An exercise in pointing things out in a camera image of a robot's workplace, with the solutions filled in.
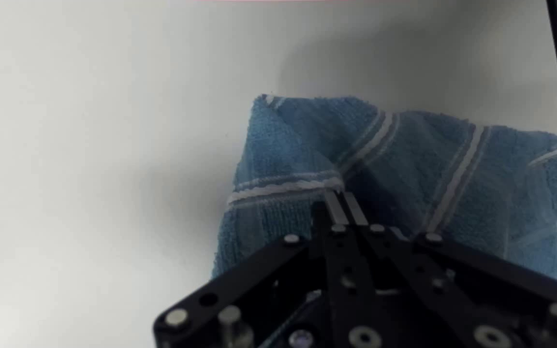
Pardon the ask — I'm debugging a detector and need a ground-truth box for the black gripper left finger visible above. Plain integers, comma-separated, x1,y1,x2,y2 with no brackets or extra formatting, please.
151,198,371,348

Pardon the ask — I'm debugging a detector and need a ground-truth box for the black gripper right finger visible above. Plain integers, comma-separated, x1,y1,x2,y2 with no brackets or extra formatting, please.
344,192,557,348

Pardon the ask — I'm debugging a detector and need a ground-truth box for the blue checked towel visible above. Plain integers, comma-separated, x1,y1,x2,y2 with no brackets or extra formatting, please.
211,93,557,292

